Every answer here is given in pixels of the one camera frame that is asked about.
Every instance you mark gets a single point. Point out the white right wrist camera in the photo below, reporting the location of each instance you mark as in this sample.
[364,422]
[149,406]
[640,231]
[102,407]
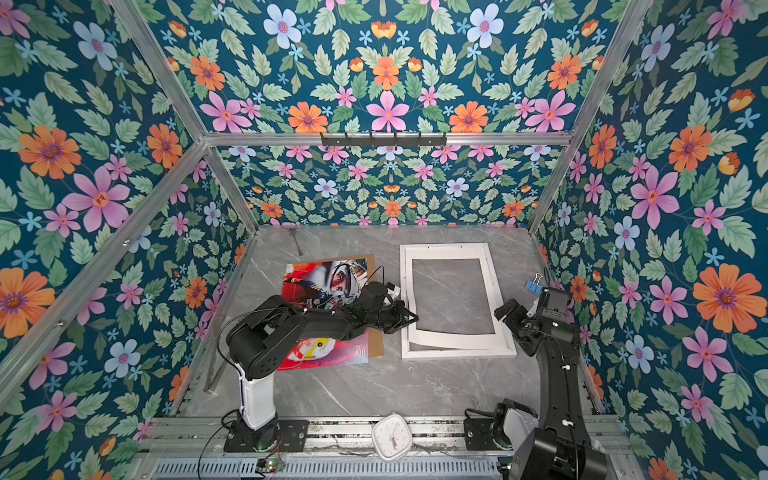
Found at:
[553,304]

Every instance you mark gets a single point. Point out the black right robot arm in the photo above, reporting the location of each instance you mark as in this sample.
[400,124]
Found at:
[559,446]

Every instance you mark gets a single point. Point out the red printed photo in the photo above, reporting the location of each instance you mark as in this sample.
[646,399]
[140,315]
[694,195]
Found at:
[324,282]

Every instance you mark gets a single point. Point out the clear acrylic sheet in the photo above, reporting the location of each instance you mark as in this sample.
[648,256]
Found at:
[450,297]

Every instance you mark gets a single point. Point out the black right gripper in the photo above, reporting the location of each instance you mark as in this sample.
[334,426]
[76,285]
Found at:
[513,319]

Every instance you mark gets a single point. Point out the brown backing board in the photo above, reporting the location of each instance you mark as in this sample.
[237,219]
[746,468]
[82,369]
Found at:
[375,345]

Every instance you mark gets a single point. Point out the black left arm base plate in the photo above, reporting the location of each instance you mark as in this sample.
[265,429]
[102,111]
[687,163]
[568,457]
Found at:
[288,435]

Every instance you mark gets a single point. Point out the white picture frame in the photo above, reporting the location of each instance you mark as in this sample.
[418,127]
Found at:
[408,300]

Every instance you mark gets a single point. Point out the white square clock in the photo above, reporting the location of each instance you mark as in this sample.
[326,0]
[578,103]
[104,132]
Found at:
[391,438]

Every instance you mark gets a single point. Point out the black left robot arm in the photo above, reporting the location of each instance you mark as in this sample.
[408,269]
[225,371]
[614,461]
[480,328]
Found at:
[262,339]

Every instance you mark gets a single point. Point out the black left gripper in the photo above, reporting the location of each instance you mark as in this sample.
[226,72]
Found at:
[401,318]

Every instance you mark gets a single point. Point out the blue binder clip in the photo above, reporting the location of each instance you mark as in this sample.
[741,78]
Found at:
[535,285]

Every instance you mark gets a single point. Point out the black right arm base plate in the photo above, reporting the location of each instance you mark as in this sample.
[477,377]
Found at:
[481,434]

